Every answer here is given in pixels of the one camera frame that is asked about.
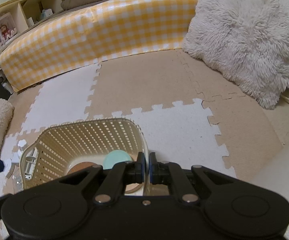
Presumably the round cork coaster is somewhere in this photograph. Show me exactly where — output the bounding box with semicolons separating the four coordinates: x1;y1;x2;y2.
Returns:
66;161;96;176

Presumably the wooden wall shelf unit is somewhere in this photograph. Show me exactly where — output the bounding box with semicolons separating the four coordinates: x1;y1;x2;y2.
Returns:
0;0;64;53

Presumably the cream plastic woven basket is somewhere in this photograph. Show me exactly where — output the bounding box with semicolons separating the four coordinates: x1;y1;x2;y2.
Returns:
20;118;148;190

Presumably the mint green round tin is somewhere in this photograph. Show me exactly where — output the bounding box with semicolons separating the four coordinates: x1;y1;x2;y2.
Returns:
103;150;132;170

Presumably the yellow checkered bed cover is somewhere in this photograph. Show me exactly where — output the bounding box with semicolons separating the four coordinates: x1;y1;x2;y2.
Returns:
0;0;198;91

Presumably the white round tape measure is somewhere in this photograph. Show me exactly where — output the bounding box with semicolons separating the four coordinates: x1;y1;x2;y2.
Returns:
3;159;14;178

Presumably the right fluffy white cushion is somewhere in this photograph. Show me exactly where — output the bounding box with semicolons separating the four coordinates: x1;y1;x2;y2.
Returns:
182;0;289;109

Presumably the doll in clear case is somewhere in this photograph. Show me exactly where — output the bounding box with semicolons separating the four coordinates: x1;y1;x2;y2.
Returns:
0;12;18;45

